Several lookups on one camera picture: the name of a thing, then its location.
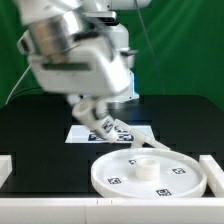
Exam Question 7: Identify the white right rail block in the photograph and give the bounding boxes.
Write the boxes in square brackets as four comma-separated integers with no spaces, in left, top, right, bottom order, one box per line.
[199,155,224,198]

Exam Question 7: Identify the white cable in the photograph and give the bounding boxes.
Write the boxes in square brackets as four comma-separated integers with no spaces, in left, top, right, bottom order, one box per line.
[5,64,32,105]

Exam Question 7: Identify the white sheet with markers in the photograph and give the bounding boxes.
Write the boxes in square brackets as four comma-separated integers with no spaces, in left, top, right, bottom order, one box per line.
[65,125,154,143]

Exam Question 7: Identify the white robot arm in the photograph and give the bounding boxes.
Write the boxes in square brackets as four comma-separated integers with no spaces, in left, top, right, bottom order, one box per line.
[13,0,152,120]

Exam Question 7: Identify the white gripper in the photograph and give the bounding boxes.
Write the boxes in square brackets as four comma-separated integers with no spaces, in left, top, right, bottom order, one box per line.
[28,37,130,120]

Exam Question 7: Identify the white front rail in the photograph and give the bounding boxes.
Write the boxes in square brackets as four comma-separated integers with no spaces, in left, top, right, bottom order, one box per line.
[0,198,224,224]

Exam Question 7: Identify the white round table top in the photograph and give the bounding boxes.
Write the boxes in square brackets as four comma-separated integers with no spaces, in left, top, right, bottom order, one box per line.
[91,148,207,199]

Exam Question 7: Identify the white cross-shaped table base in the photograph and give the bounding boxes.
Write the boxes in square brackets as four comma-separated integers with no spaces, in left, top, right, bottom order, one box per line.
[115,119,169,150]

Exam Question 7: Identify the white left rail block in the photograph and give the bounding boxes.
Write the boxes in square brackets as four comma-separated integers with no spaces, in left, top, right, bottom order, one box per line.
[0,155,12,188]

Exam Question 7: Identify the white rail block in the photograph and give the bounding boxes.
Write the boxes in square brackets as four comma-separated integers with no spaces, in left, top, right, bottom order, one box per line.
[0,155,12,188]
[199,155,224,198]

